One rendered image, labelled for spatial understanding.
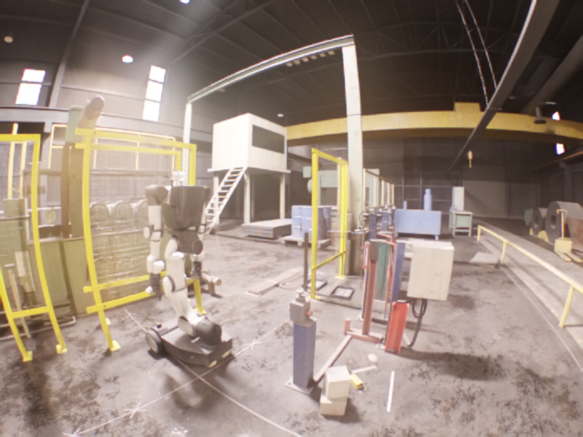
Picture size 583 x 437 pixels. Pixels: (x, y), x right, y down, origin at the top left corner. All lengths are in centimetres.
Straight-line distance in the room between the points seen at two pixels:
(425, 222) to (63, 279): 865
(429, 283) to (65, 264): 344
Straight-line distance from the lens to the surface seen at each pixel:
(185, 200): 165
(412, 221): 822
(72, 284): 313
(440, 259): 174
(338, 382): 146
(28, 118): 1185
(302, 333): 149
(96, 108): 216
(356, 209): 396
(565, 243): 840
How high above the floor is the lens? 128
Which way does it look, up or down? 5 degrees down
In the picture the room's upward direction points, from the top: straight up
